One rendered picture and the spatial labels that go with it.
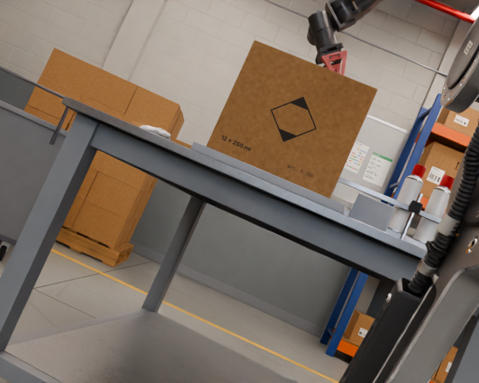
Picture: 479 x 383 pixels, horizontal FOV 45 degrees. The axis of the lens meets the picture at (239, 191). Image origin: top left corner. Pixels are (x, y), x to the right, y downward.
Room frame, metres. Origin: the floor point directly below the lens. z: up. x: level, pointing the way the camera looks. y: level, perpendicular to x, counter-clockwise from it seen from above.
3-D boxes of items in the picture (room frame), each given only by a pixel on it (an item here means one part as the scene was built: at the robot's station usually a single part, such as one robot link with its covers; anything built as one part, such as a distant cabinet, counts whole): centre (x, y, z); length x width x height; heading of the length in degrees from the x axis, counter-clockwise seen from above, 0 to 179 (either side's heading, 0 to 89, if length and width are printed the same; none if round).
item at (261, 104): (1.38, -0.05, 0.99); 0.30 x 0.24 x 0.27; 82
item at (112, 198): (4.93, 1.27, 0.70); 1.20 x 0.83 x 1.39; 92
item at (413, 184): (1.62, -0.44, 0.98); 0.05 x 0.05 x 0.20
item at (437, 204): (1.60, -0.52, 0.98); 0.05 x 0.05 x 0.20
